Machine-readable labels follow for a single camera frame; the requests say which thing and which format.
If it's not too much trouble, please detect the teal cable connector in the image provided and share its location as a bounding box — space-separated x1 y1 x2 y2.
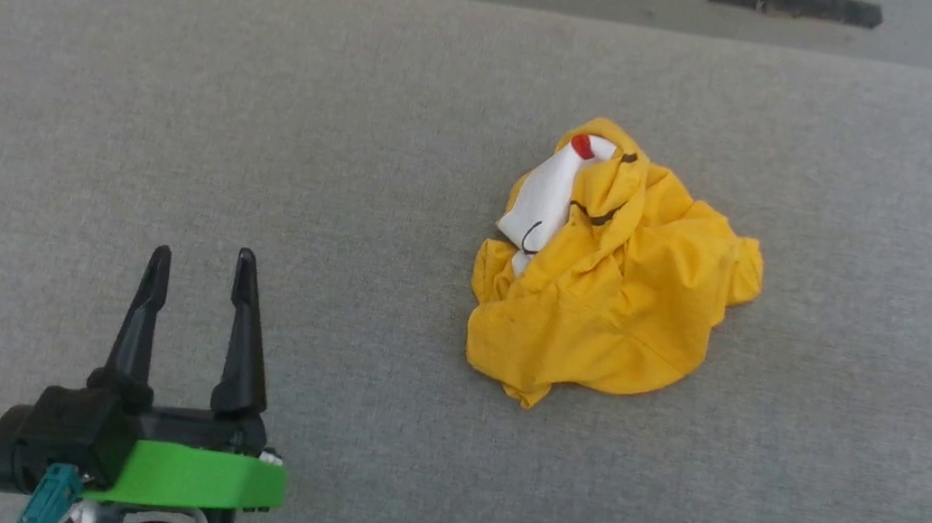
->
16 458 88 523

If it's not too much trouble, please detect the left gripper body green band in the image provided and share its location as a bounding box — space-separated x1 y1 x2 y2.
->
81 390 296 523

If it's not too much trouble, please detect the black floor tape strip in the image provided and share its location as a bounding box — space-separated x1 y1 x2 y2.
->
704 0 887 33

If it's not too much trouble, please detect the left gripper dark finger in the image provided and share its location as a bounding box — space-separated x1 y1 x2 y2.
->
84 237 176 413
208 245 289 420

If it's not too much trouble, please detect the yellow garment with white print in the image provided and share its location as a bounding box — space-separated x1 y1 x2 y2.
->
454 101 784 440

